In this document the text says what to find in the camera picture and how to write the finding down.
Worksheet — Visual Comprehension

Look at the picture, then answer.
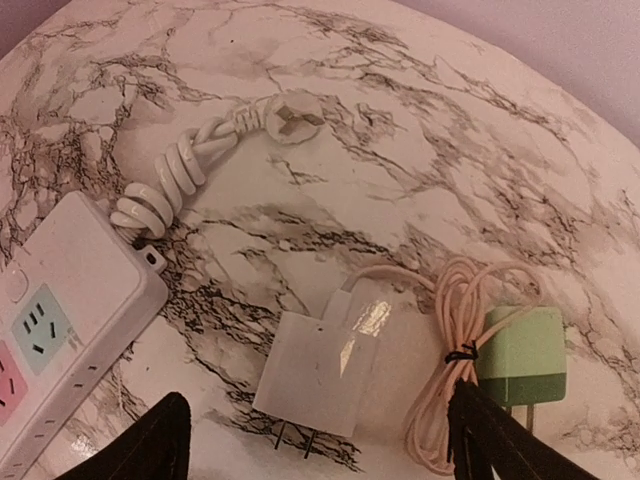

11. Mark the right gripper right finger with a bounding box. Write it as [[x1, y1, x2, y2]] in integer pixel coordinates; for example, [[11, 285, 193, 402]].
[[447, 382, 594, 480]]

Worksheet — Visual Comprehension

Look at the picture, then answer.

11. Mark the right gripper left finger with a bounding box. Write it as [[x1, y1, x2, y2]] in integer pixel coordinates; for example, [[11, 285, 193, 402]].
[[60, 392, 191, 480]]

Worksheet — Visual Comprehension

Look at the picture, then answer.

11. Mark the green plug adapter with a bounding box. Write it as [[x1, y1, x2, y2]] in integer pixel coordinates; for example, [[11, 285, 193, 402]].
[[476, 306, 567, 431]]

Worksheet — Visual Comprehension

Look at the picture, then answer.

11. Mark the pink cable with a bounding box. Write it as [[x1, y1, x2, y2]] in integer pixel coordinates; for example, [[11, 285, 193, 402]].
[[344, 257, 544, 475]]

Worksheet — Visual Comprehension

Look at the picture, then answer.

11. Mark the white usb charger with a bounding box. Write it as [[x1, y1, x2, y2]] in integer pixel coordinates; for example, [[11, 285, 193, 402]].
[[252, 289, 378, 438]]

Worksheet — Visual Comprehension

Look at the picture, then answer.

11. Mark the white pastel power strip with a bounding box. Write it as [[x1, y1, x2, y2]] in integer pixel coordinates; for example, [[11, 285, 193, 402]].
[[1, 191, 168, 479]]

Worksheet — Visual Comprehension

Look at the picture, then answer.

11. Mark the white strip power cord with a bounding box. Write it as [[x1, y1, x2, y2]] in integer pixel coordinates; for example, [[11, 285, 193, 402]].
[[108, 88, 324, 241]]

